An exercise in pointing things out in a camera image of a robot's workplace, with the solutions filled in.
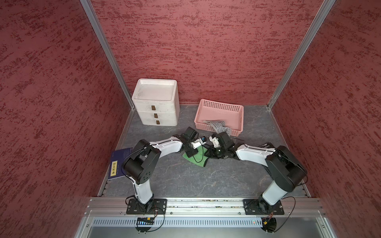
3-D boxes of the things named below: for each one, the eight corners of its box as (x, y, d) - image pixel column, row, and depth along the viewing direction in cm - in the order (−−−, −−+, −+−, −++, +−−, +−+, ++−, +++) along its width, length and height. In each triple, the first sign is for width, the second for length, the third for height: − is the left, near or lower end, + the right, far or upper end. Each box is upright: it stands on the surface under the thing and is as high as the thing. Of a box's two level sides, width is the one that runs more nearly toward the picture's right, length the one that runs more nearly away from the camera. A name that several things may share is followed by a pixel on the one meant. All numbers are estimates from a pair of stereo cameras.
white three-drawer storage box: (141, 126, 109) (129, 101, 89) (147, 104, 124) (138, 78, 104) (178, 126, 109) (174, 101, 89) (180, 104, 125) (177, 78, 104)
